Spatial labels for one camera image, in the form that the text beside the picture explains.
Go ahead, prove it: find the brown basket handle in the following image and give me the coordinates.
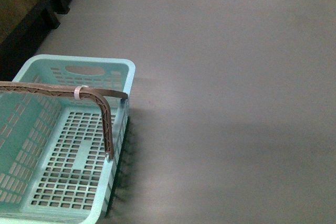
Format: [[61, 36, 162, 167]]
[[1, 81, 128, 161]]

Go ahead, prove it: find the light blue plastic basket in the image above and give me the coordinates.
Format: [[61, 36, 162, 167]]
[[1, 55, 135, 223]]

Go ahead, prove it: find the white clip on handle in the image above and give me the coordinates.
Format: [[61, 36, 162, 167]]
[[73, 86, 87, 100]]

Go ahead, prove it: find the black shelf frame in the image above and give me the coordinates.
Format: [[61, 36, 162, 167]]
[[1, 0, 71, 81]]

